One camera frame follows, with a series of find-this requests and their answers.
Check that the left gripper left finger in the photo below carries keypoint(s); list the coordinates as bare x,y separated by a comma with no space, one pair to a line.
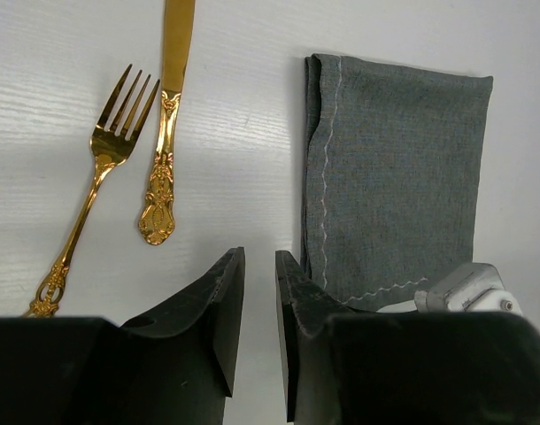
186,350

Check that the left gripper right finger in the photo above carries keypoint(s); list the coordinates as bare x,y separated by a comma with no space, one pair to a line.
317,367

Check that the gold knife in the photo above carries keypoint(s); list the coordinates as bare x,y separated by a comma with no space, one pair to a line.
157,219

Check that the grey cloth napkin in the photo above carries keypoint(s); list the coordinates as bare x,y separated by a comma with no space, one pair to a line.
392,169

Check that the gold fork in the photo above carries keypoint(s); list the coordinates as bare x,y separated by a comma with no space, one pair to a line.
112,142

